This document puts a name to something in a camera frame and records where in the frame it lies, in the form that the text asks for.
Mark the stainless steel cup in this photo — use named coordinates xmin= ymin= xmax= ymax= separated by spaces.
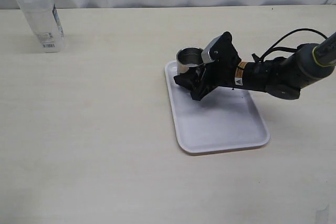
xmin=176 ymin=47 xmax=203 ymax=74

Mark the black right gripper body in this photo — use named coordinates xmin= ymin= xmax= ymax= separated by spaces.
xmin=191 ymin=31 xmax=241 ymax=101

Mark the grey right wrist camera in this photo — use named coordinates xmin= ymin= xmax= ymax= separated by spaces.
xmin=201 ymin=36 xmax=223 ymax=64

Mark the white plastic tray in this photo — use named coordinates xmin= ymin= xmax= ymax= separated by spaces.
xmin=164 ymin=60 xmax=270 ymax=154

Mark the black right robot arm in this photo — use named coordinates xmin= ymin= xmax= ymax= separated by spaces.
xmin=174 ymin=31 xmax=335 ymax=101

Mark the clear plastic measuring cup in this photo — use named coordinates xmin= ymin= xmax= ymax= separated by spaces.
xmin=15 ymin=0 xmax=65 ymax=53

